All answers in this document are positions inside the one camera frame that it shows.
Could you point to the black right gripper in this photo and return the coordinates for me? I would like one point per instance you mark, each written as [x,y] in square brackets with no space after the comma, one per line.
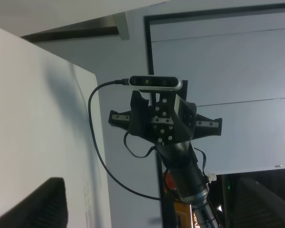
[164,117]

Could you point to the white projection screen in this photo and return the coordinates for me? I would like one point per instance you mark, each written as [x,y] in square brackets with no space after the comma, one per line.
[234,61]

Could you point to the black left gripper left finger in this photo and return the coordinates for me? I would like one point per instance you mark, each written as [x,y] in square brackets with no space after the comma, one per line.
[45,207]

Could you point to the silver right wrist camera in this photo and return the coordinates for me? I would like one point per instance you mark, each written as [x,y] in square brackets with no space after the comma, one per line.
[155,83]

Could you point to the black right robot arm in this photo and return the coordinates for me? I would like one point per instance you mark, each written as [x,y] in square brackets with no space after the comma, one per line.
[190,181]

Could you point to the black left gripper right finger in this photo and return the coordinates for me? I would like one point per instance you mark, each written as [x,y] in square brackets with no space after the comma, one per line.
[258,207]

